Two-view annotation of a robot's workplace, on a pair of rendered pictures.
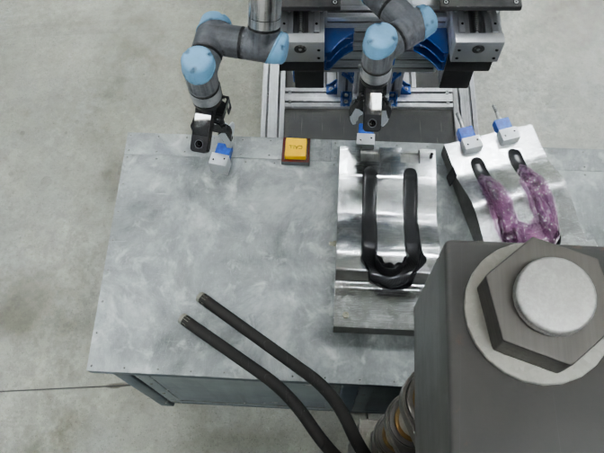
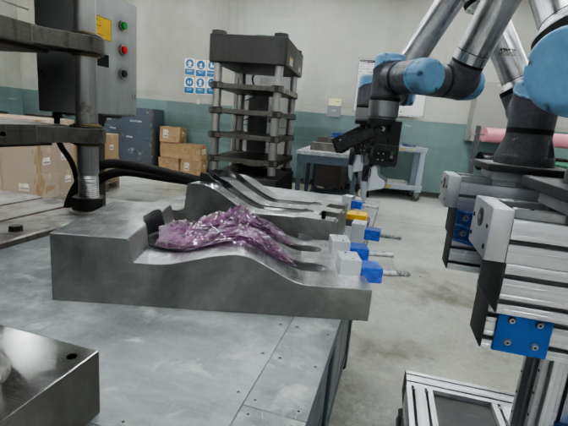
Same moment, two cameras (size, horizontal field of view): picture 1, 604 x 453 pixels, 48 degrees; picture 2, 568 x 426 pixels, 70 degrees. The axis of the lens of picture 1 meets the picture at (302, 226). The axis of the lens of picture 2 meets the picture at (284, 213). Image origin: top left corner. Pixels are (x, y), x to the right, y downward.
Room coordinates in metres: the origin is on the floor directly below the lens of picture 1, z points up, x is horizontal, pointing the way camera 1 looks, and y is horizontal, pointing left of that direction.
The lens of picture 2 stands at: (0.91, -1.28, 1.10)
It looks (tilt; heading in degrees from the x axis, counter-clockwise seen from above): 13 degrees down; 99
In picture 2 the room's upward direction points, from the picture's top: 5 degrees clockwise
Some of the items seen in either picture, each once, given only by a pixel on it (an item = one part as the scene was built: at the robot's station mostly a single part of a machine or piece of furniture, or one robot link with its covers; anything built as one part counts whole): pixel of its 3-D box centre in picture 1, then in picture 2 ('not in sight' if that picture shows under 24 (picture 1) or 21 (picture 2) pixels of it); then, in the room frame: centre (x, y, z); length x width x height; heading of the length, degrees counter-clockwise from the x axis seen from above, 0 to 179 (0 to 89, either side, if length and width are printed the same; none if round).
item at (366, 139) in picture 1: (366, 128); (376, 234); (1.00, -0.20, 0.83); 0.13 x 0.05 x 0.05; 172
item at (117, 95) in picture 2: not in sight; (93, 205); (-0.02, 0.07, 0.74); 0.31 x 0.22 x 1.47; 84
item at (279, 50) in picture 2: not in sight; (258, 124); (-0.41, 4.23, 1.03); 1.54 x 0.94 x 2.06; 89
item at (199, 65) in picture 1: (200, 71); (369, 91); (0.94, 0.21, 1.23); 0.09 x 0.08 x 0.11; 166
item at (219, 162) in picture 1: (225, 149); (360, 204); (0.96, 0.21, 0.83); 0.13 x 0.05 x 0.05; 163
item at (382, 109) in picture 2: (374, 69); (383, 111); (0.97, -0.20, 1.15); 0.08 x 0.08 x 0.05
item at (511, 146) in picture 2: not in sight; (526, 146); (1.38, -0.04, 1.09); 0.15 x 0.15 x 0.10
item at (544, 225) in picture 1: (521, 205); (227, 229); (0.70, -0.58, 0.90); 0.26 x 0.18 x 0.08; 11
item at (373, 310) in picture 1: (386, 235); (250, 205); (0.65, -0.22, 0.87); 0.50 x 0.26 x 0.14; 174
